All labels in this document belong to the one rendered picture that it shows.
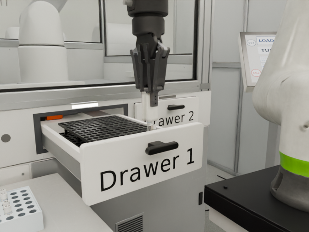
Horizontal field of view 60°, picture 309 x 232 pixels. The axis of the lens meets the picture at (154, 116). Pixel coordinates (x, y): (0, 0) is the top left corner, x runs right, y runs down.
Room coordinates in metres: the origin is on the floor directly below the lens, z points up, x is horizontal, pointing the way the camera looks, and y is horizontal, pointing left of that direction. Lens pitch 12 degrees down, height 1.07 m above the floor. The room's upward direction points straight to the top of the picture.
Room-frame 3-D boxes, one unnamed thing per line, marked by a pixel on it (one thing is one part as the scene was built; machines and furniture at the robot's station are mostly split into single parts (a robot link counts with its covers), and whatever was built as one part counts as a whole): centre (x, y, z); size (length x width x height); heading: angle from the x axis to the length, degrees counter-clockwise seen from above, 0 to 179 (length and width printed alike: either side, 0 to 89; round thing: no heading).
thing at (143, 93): (0.64, 0.02, 0.96); 0.03 x 0.01 x 0.07; 126
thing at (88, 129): (0.68, 0.13, 0.87); 0.22 x 0.18 x 0.06; 37
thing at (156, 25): (0.64, 0.01, 1.12); 0.08 x 0.07 x 0.09; 36
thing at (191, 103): (0.96, -0.05, 0.87); 0.29 x 0.02 x 0.11; 127
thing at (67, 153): (0.69, 0.13, 0.86); 0.40 x 0.26 x 0.06; 37
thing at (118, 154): (0.52, 0.01, 0.87); 0.29 x 0.02 x 0.11; 127
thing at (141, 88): (0.65, 0.02, 1.05); 0.04 x 0.01 x 0.11; 126
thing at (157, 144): (0.50, -0.01, 0.91); 0.07 x 0.04 x 0.01; 127
